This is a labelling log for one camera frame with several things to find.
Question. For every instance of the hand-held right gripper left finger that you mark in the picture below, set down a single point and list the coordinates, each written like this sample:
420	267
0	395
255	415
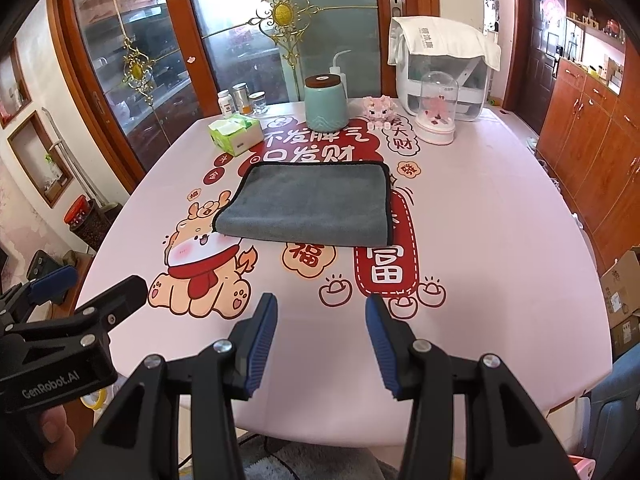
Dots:
260	347

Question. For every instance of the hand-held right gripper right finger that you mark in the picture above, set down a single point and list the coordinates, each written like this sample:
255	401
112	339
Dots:
382	347

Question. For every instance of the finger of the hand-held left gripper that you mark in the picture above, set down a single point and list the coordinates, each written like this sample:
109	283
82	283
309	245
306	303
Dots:
52	282
117	297

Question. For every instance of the grey towel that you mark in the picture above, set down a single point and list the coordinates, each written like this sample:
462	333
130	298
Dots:
305	200

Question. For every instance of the person's left hand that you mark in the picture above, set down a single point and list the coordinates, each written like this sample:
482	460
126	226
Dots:
57	425

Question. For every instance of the yellow tape roll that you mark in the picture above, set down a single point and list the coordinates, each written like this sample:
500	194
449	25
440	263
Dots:
95	400

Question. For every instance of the red lidded jar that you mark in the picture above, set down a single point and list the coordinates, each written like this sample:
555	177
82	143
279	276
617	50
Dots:
80	215

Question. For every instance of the pink printed tablecloth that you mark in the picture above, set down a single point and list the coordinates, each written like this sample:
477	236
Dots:
475	260

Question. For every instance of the green tissue box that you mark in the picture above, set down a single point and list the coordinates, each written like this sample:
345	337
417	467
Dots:
240	137

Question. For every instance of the white pill bottle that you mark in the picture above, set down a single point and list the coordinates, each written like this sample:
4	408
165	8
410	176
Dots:
225	104

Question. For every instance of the glass dome ornament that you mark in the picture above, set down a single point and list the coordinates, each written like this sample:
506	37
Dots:
435	130

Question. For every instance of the amber glass jar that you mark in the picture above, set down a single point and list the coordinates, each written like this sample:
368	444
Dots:
242	100

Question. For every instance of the wooden glass sliding door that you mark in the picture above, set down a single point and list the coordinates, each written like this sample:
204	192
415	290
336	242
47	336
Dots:
330	20
125	60

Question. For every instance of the pink block toy figure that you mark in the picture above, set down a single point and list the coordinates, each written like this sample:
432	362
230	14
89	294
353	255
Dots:
380	109

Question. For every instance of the small clear glass jar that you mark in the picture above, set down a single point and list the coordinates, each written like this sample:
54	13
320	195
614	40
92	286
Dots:
258	105

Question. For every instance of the blue chair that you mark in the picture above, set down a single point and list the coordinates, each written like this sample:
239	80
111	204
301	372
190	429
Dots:
620	400

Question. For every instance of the cardboard box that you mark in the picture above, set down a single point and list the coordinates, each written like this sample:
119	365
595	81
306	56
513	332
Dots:
627	335
622	285

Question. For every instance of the teal ceramic jar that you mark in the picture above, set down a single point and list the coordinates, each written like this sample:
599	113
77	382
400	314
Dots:
325	107

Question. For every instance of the white squeeze bottle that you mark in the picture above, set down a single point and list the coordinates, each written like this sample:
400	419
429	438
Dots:
344	85

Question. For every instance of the white countertop appliance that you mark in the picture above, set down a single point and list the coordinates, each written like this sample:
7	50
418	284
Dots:
475	91

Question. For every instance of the white cloth cover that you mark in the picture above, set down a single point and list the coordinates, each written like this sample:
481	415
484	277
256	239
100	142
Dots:
440	35

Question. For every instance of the dark entrance door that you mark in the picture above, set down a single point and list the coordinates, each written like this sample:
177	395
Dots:
540	60

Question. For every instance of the wooden wall niche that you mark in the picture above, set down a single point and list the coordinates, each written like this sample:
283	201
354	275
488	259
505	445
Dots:
37	160
12	85

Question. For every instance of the wooden wall cabinet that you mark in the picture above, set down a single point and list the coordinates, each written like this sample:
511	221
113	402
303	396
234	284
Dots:
600	160

